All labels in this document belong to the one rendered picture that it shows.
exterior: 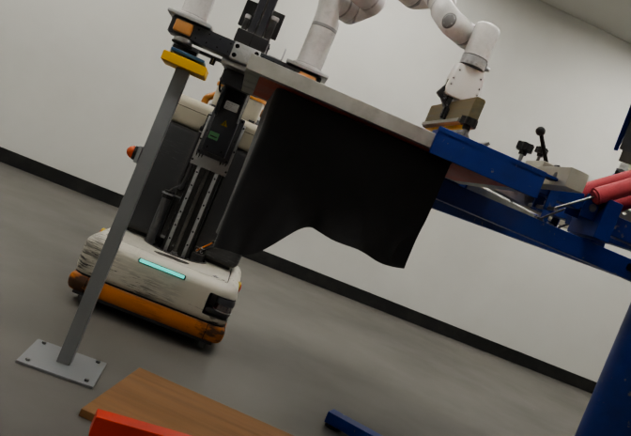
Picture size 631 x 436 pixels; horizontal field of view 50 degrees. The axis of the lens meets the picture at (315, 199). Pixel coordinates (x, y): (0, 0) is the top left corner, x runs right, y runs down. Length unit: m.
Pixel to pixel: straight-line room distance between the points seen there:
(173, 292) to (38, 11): 3.72
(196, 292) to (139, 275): 0.23
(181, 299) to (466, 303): 3.89
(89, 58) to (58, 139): 0.69
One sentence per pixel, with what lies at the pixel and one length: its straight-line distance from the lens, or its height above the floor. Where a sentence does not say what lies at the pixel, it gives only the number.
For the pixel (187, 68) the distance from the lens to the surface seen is 1.99.
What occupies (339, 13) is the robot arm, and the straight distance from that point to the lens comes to 2.53.
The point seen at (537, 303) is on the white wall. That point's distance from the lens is 6.47.
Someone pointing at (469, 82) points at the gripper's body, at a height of 1.20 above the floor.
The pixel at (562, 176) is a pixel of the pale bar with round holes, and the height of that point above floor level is 1.02.
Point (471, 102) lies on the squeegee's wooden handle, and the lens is 1.85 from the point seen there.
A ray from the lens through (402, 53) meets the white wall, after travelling 5.96.
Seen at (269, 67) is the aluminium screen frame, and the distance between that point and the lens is 1.64.
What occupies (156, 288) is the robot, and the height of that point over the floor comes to 0.17.
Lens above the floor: 0.75
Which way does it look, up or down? 1 degrees down
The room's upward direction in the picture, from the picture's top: 22 degrees clockwise
